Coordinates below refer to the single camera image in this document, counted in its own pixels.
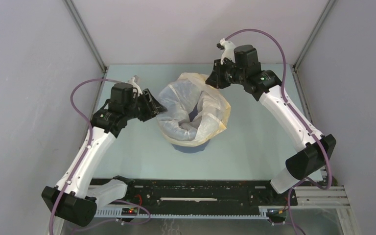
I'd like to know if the white cable duct strip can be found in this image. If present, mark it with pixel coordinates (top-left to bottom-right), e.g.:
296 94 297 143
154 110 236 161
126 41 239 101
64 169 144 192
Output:
94 207 286 219

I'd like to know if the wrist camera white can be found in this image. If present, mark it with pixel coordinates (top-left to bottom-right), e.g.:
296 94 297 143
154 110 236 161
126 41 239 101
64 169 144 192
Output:
217 38 236 65
127 75 142 95

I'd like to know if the left corner metal profile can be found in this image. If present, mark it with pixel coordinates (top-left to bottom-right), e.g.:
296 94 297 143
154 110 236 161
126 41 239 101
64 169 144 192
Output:
62 0 107 73

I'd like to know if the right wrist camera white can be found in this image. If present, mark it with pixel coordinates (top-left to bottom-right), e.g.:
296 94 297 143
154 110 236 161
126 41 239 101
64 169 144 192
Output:
217 38 236 65

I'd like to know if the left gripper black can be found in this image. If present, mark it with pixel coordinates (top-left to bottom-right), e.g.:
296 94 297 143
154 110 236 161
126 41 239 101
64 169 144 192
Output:
124 89 167 122

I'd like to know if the right corner metal profile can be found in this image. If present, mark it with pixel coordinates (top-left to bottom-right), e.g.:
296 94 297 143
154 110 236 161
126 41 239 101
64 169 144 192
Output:
293 0 338 70

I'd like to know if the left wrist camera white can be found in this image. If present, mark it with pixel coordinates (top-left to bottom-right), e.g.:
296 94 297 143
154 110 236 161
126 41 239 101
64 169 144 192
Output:
127 75 142 95

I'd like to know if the corner metal profile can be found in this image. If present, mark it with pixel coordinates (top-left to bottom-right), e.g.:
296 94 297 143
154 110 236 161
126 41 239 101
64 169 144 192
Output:
62 0 107 73
293 0 338 70

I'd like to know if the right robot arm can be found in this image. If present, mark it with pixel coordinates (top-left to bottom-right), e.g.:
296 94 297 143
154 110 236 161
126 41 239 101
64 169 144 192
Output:
206 41 336 205

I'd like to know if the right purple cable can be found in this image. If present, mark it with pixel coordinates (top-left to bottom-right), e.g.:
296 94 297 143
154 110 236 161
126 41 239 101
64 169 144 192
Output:
224 28 333 235

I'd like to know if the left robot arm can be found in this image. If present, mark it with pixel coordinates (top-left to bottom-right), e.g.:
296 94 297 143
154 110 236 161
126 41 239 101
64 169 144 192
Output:
42 81 167 227

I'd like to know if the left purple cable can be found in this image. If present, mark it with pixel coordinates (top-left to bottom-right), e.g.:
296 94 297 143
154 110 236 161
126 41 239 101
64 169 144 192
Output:
48 77 151 235

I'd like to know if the translucent yellowish trash bag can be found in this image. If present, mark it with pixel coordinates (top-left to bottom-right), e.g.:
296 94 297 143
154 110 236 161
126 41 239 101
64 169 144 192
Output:
157 72 231 147

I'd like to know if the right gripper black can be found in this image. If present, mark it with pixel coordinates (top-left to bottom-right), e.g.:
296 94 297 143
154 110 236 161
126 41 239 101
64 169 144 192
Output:
206 57 246 89

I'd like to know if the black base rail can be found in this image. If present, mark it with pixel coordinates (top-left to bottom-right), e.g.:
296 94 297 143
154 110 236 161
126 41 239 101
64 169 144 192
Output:
91 177 298 217

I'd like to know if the blue plastic trash bin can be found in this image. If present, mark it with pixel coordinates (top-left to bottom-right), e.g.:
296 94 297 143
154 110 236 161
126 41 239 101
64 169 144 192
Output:
172 106 210 154

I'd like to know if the purple cable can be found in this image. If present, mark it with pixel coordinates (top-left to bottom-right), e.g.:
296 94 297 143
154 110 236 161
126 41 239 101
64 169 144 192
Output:
48 77 151 235
224 28 333 235

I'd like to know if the small electronics board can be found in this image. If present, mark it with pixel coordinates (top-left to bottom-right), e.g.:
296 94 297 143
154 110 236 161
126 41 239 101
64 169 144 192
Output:
121 208 138 216

